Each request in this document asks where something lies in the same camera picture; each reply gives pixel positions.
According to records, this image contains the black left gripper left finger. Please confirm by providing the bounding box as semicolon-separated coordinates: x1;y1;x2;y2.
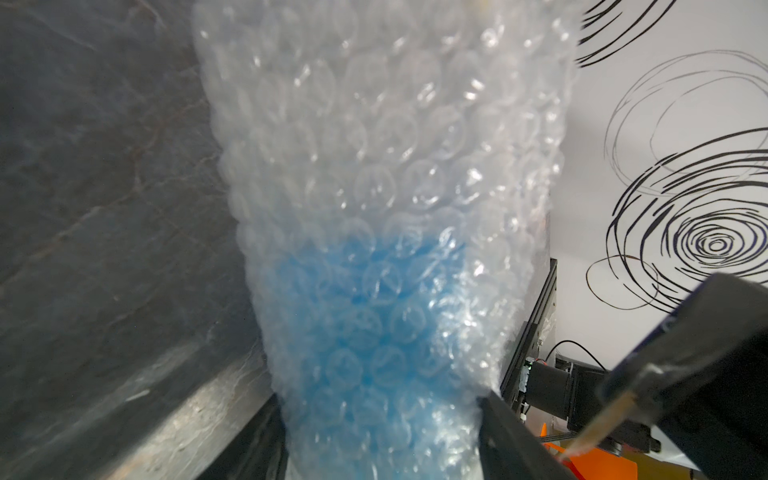
197;395;289;480

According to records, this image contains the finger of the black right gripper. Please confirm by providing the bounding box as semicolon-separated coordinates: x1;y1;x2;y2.
560;273;767;459

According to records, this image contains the blue plastic wine glass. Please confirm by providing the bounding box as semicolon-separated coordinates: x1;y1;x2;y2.
254;234;491;472

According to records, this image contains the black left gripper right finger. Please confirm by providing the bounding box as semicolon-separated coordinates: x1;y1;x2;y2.
477;391;576;480

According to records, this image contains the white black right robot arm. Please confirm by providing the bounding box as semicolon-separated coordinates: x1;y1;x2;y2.
560;273;767;479

